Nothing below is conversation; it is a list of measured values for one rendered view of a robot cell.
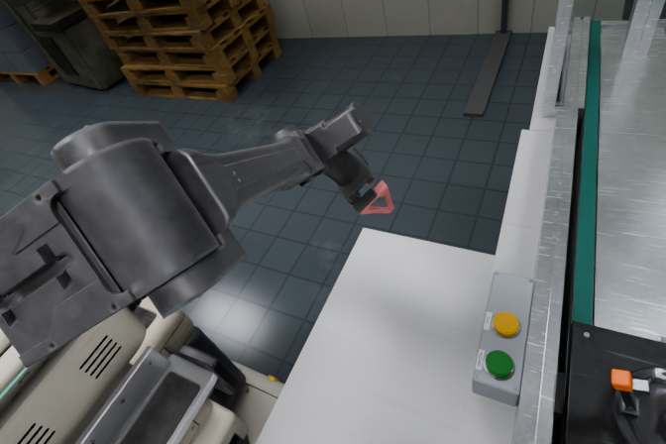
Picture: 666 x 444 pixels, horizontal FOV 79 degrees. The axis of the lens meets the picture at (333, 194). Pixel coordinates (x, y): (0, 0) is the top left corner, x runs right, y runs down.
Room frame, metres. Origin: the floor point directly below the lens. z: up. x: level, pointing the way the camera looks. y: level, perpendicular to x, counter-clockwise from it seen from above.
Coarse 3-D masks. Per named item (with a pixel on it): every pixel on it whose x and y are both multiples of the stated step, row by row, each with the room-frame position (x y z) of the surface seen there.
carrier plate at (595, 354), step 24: (576, 336) 0.24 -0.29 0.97; (600, 336) 0.22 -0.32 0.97; (624, 336) 0.21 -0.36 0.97; (576, 360) 0.20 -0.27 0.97; (600, 360) 0.19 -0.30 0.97; (624, 360) 0.18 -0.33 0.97; (648, 360) 0.17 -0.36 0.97; (576, 384) 0.17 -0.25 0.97; (600, 384) 0.16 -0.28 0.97; (576, 408) 0.15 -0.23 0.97; (600, 408) 0.14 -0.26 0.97; (576, 432) 0.12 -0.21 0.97; (600, 432) 0.11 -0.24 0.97
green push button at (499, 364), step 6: (492, 354) 0.25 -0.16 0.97; (498, 354) 0.25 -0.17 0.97; (504, 354) 0.24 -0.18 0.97; (486, 360) 0.24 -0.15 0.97; (492, 360) 0.24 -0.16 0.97; (498, 360) 0.24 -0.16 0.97; (504, 360) 0.23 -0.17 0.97; (510, 360) 0.23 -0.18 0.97; (486, 366) 0.24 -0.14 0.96; (492, 366) 0.23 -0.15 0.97; (498, 366) 0.23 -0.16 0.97; (504, 366) 0.23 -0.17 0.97; (510, 366) 0.22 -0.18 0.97; (492, 372) 0.22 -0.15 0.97; (498, 372) 0.22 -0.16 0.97; (504, 372) 0.22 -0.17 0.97; (510, 372) 0.22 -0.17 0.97
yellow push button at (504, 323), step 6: (504, 312) 0.31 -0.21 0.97; (498, 318) 0.30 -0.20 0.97; (504, 318) 0.30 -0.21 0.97; (510, 318) 0.29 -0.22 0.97; (516, 318) 0.29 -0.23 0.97; (498, 324) 0.29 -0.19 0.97; (504, 324) 0.29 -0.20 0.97; (510, 324) 0.28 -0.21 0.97; (516, 324) 0.28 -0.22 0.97; (498, 330) 0.28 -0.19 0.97; (504, 330) 0.28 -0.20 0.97; (510, 330) 0.27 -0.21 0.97; (516, 330) 0.27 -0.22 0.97
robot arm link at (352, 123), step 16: (352, 112) 0.51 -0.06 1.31; (288, 128) 0.51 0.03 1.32; (320, 128) 0.51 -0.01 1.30; (336, 128) 0.50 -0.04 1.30; (352, 128) 0.49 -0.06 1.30; (368, 128) 0.50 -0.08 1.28; (320, 144) 0.50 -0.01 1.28; (336, 144) 0.49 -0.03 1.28; (352, 144) 0.50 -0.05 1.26; (320, 160) 0.50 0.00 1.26
